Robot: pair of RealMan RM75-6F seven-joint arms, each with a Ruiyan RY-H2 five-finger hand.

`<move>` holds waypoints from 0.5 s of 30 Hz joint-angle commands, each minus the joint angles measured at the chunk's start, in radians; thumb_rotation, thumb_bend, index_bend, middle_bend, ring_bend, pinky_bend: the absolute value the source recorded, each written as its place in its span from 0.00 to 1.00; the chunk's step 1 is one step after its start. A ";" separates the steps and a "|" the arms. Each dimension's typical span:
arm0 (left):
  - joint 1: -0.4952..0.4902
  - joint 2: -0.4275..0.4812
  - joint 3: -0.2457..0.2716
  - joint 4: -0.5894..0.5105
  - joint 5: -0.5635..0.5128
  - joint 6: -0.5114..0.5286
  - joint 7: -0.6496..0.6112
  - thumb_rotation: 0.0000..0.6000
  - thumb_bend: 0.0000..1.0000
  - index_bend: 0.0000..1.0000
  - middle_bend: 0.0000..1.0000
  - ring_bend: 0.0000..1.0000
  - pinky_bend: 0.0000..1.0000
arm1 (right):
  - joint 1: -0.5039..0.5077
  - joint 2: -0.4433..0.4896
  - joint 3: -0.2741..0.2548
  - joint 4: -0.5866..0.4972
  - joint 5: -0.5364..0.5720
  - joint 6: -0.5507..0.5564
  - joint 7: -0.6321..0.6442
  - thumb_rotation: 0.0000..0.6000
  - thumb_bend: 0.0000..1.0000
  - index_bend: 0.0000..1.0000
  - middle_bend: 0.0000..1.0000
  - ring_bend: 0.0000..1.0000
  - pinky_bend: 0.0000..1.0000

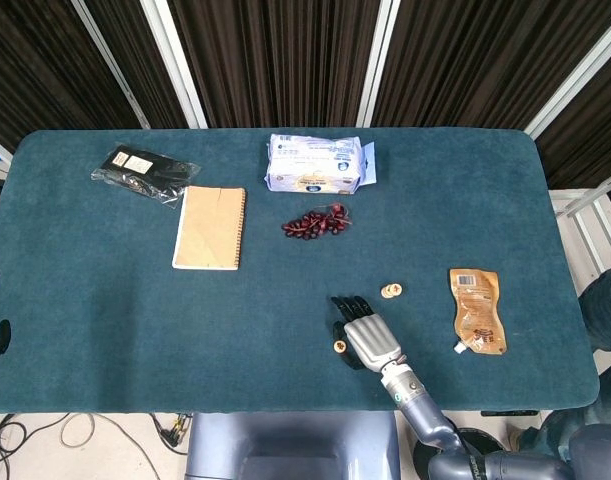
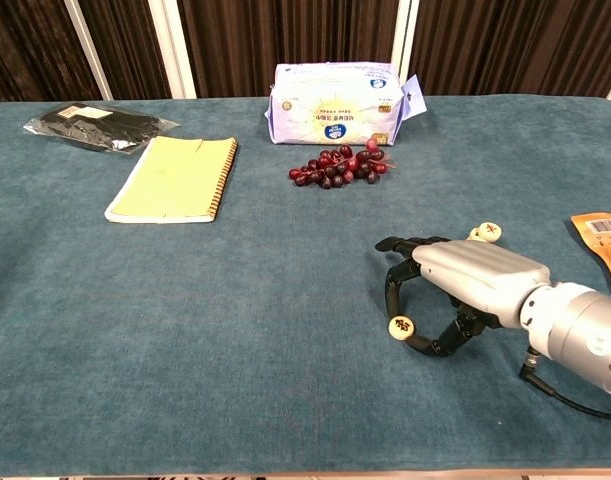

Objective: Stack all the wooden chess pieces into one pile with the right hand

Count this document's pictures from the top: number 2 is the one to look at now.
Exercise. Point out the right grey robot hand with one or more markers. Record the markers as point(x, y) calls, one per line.
point(480, 275)

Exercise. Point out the wooden token bottom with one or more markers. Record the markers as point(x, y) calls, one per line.
point(401, 327)

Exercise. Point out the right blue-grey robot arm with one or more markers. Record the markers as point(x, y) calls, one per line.
point(580, 330)

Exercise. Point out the brown spout pouch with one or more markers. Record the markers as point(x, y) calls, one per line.
point(602, 240)

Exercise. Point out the bunch of dark red grapes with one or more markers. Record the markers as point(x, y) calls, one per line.
point(335, 170)

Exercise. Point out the white purple tissue pack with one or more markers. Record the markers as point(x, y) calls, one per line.
point(335, 105)

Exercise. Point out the teal table cloth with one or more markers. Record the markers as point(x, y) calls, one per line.
point(235, 325)

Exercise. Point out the dark brown pleated curtain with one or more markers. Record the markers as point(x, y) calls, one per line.
point(285, 45)

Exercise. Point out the spiral-bound yellow notebook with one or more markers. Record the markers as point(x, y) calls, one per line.
point(175, 180)

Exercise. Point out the black item in plastic bag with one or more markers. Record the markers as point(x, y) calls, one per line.
point(100, 127)

